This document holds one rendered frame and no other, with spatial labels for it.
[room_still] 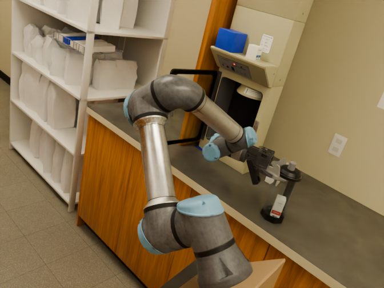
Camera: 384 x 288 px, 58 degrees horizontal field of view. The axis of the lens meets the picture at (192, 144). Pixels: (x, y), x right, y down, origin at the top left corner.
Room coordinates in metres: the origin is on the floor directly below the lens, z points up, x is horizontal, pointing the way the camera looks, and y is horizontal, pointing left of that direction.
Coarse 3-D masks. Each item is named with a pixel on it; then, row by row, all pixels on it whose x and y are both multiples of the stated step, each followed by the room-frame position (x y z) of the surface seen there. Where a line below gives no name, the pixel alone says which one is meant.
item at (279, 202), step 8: (280, 176) 1.25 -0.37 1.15; (280, 184) 1.25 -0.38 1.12; (288, 184) 1.24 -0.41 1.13; (296, 184) 1.25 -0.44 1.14; (272, 192) 1.27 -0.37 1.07; (280, 192) 1.25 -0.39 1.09; (288, 192) 1.24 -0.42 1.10; (272, 200) 1.26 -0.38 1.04; (280, 200) 1.24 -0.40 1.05; (288, 200) 1.25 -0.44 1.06; (264, 208) 1.28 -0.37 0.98; (272, 208) 1.25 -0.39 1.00; (280, 208) 1.24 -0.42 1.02; (272, 216) 1.24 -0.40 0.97; (280, 216) 1.25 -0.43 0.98
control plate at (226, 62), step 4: (220, 56) 1.70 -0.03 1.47; (220, 60) 1.73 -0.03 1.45; (224, 60) 1.70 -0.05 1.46; (228, 60) 1.68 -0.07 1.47; (220, 64) 1.75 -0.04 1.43; (224, 64) 1.72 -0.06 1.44; (228, 64) 1.70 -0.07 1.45; (232, 64) 1.67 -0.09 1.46; (236, 64) 1.65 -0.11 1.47; (240, 64) 1.63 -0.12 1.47; (228, 68) 1.72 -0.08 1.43; (236, 68) 1.67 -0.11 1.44; (240, 68) 1.65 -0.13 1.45; (244, 68) 1.63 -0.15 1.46; (248, 68) 1.60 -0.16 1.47; (236, 72) 1.70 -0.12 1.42; (240, 72) 1.67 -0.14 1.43; (244, 72) 1.65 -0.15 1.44; (248, 72) 1.63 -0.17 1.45; (244, 76) 1.67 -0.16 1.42; (248, 76) 1.65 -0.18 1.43
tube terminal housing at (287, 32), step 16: (240, 16) 1.78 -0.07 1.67; (256, 16) 1.73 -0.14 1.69; (272, 16) 1.68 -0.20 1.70; (256, 32) 1.71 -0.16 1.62; (272, 32) 1.67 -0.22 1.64; (288, 32) 1.62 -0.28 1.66; (272, 48) 1.65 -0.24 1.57; (288, 48) 1.64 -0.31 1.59; (288, 64) 1.68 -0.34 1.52; (240, 80) 1.72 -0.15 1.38; (272, 96) 1.64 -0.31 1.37; (272, 112) 1.68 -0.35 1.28; (256, 144) 1.64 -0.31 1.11; (224, 160) 1.69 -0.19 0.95
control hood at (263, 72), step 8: (216, 48) 1.70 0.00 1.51; (216, 56) 1.73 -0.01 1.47; (224, 56) 1.68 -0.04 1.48; (232, 56) 1.63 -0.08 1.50; (240, 56) 1.62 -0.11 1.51; (248, 64) 1.59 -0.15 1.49; (256, 64) 1.55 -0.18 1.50; (264, 64) 1.57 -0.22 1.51; (272, 64) 1.63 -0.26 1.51; (232, 72) 1.73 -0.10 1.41; (256, 72) 1.58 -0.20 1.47; (264, 72) 1.54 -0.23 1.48; (272, 72) 1.58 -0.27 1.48; (256, 80) 1.62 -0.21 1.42; (264, 80) 1.58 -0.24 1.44; (272, 80) 1.60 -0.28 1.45
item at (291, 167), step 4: (292, 164) 1.27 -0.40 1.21; (296, 164) 1.28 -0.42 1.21; (280, 168) 1.28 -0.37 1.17; (284, 168) 1.28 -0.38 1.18; (288, 168) 1.28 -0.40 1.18; (292, 168) 1.27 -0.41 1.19; (296, 168) 1.31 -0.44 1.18; (284, 172) 1.26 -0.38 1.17; (288, 172) 1.25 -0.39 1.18; (292, 172) 1.26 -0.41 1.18; (296, 172) 1.27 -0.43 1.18; (288, 176) 1.24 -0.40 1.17; (292, 176) 1.24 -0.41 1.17; (296, 176) 1.25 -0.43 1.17; (300, 176) 1.27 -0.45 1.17
